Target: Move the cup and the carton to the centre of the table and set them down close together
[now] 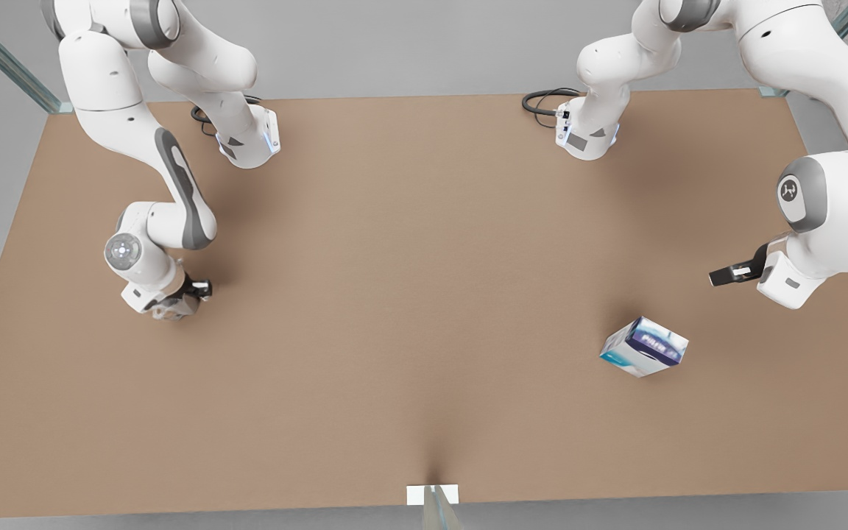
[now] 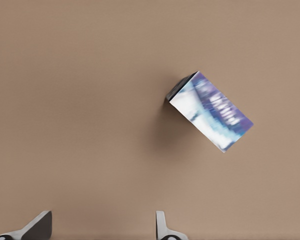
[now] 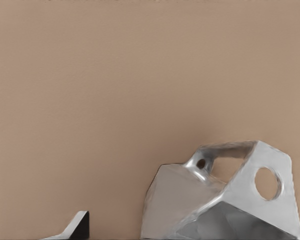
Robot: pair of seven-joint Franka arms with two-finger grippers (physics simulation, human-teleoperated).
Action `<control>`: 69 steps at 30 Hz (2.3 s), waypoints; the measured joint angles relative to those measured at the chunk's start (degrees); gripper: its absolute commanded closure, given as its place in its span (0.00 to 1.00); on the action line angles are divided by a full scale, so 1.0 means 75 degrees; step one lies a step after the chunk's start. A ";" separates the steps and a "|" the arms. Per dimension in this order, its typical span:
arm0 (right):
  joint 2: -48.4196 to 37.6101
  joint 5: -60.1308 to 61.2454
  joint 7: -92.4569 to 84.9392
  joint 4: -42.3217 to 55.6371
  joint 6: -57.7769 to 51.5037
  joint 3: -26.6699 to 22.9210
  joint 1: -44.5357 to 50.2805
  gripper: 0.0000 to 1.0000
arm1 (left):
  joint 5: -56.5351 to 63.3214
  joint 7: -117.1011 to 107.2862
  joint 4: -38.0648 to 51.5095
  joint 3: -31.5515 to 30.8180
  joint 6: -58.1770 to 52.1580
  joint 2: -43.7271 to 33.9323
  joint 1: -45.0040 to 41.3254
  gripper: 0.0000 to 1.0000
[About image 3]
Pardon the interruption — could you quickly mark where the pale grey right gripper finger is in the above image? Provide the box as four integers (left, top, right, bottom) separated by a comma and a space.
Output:
39, 210, 90, 240

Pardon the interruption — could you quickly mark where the silver frame foot bracket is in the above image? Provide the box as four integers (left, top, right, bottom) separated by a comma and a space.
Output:
140, 140, 300, 240

